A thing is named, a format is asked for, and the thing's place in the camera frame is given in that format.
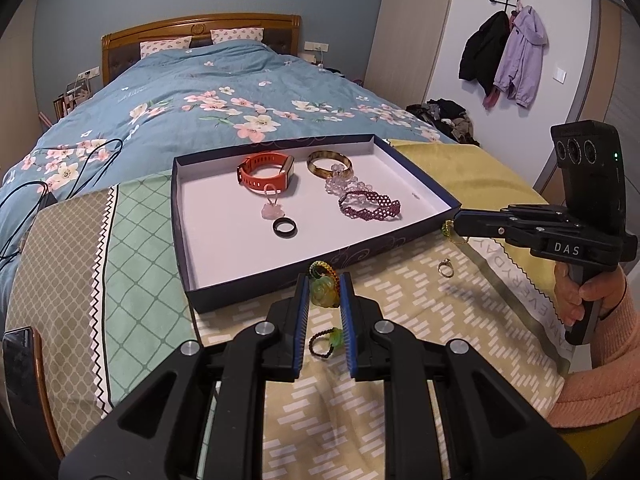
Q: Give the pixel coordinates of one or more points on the person's right forearm pink sleeve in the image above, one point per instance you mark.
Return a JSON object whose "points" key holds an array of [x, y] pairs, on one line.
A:
{"points": [[600, 375]]}

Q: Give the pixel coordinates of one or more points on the amber bangle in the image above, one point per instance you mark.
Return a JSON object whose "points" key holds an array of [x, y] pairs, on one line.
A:
{"points": [[311, 164]]}

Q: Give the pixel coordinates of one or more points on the pink garment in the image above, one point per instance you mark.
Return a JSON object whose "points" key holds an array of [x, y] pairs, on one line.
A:
{"points": [[491, 97]]}

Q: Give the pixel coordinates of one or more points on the wooden door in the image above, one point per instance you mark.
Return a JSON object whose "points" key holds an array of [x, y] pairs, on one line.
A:
{"points": [[610, 60]]}

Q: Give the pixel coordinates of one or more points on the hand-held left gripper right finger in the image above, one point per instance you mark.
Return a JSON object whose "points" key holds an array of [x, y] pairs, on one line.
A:
{"points": [[347, 330]]}

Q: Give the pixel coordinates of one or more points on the beige wardrobe beside coat rack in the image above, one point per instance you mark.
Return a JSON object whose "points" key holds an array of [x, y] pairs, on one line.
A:
{"points": [[410, 25]]}

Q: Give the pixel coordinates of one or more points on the white wall socket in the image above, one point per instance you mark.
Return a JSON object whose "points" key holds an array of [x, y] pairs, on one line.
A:
{"points": [[86, 73], [316, 46]]}

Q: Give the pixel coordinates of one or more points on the pile of dark clothes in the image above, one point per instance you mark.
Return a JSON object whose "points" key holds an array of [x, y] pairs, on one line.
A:
{"points": [[445, 117]]}

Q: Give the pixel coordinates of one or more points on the clear desktop organizer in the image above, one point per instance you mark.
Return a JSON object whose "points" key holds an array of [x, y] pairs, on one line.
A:
{"points": [[77, 91]]}

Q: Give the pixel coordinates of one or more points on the purple jacket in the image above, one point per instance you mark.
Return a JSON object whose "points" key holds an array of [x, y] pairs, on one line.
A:
{"points": [[522, 55]]}

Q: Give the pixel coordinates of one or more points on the black wall coat rack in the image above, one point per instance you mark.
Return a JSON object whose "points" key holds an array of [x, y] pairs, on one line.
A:
{"points": [[507, 2]]}

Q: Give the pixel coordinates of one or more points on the patchwork printed bed sheet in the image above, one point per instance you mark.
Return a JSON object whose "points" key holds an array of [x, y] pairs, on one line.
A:
{"points": [[150, 240]]}

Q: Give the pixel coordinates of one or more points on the blue floral duvet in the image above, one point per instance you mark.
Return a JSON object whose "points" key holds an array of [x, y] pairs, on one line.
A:
{"points": [[225, 70]]}

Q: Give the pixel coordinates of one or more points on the wooden headboard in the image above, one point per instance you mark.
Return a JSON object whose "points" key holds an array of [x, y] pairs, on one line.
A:
{"points": [[200, 25]]}

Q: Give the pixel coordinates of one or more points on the orange wrist watch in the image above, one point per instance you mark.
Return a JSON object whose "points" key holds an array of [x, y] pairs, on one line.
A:
{"points": [[255, 160]]}

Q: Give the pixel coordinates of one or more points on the dark blue box white inside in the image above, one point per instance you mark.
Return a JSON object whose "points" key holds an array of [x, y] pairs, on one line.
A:
{"points": [[225, 240]]}

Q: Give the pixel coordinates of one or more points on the dotted white pillow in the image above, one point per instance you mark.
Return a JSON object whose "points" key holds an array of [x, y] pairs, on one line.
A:
{"points": [[165, 46], [237, 35]]}

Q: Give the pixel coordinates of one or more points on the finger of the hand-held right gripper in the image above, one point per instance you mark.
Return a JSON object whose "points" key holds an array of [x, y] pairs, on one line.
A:
{"points": [[480, 225], [535, 208]]}

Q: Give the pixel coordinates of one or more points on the person's right hand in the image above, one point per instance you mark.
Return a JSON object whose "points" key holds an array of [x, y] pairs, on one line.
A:
{"points": [[602, 287]]}

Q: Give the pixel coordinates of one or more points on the white light switch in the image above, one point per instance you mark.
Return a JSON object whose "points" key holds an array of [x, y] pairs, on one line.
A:
{"points": [[560, 74]]}

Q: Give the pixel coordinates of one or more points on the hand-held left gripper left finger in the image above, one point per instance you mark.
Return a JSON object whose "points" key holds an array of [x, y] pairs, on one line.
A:
{"points": [[301, 320]]}

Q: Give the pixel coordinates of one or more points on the black jacket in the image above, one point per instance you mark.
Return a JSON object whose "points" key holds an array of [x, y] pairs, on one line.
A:
{"points": [[482, 55]]}

